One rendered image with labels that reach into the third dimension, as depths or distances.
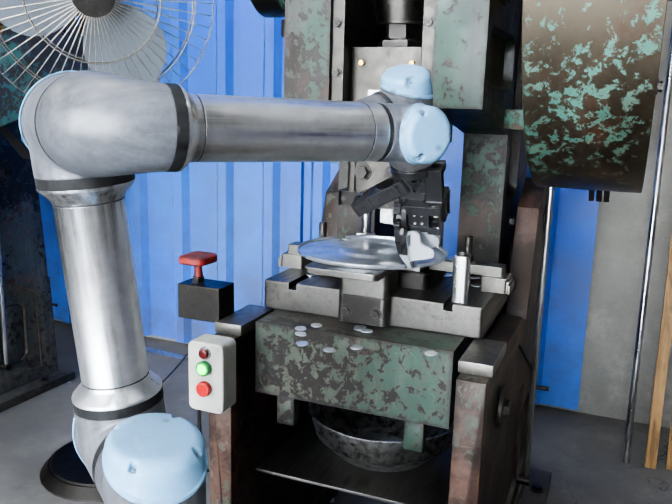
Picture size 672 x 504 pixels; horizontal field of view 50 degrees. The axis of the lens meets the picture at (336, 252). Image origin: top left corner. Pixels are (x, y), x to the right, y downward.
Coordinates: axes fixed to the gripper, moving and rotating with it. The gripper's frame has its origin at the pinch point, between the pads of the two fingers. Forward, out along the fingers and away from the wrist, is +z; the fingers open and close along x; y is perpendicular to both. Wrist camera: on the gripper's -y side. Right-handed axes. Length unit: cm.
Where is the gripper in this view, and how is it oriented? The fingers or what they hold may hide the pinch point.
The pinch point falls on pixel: (407, 261)
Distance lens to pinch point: 129.0
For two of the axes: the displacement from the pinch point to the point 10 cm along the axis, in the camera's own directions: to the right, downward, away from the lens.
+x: 3.2, -5.8, 7.5
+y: 9.4, 1.0, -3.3
